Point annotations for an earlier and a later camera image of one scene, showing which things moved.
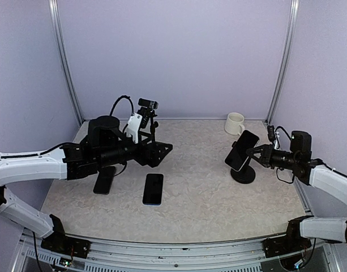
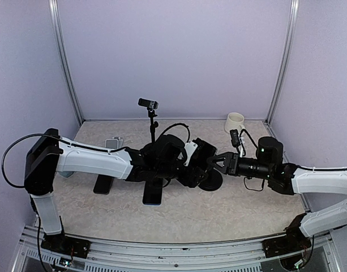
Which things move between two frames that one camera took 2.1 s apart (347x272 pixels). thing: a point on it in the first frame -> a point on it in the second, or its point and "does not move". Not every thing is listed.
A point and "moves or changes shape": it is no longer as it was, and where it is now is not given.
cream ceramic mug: (234, 123) does not move
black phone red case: (105, 178) does not move
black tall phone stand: (146, 110) moves or changes shape
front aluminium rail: (30, 256) does not move
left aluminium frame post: (55, 18) does not move
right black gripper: (266, 154) -> (231, 161)
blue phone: (152, 195) does not move
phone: (238, 156) moves or changes shape
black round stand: (245, 175) moves or changes shape
